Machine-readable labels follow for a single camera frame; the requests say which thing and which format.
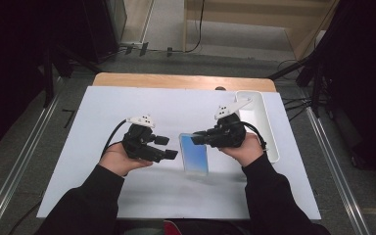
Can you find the black metal stand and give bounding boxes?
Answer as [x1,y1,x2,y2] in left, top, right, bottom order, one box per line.
[267,55,328,119]
[41,45,103,109]

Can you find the pale wooden shelf frame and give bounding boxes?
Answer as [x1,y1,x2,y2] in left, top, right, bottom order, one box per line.
[182,0,341,62]

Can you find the metal floor rail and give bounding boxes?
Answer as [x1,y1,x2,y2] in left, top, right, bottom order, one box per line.
[305,107,372,235]
[0,94,62,235]

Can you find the black floor cables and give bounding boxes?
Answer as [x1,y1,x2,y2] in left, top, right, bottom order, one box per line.
[282,96,314,122]

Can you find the red cloth piece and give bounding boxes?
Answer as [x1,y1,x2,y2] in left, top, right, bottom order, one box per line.
[163,220,182,235]

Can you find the black hanging cable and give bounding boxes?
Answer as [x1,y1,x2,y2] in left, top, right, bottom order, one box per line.
[184,0,207,54]

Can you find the wooden table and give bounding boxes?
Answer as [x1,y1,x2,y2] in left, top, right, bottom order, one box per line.
[92,71,277,93]

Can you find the white board sheet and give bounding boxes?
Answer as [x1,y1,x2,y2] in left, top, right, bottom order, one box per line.
[36,85,322,221]

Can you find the right hand-held gripper cable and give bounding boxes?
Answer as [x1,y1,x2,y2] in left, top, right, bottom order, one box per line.
[239,120,269,152]

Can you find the person's right hand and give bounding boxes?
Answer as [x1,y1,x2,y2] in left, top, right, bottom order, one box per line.
[219,131,265,168]

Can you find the white rectangular bin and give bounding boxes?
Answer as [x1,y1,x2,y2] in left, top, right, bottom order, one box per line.
[234,90,281,165]

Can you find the person's left hand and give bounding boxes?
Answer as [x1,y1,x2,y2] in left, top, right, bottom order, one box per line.
[98,142,154,177]

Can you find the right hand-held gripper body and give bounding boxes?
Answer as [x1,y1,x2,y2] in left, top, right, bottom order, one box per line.
[205,98,254,149]

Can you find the hand-held gripper cable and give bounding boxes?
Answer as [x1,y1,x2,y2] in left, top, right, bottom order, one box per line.
[239,120,269,152]
[101,118,128,159]

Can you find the dark curtain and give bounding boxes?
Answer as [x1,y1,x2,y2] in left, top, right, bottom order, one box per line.
[319,0,376,184]
[0,0,51,159]

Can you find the dark cabinet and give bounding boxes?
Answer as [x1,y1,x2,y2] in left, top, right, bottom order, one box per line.
[81,0,128,64]

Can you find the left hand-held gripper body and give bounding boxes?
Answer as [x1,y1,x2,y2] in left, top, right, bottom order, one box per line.
[120,115,168,164]

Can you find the left hand-held gripper cable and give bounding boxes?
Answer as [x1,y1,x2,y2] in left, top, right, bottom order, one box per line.
[101,118,128,159]

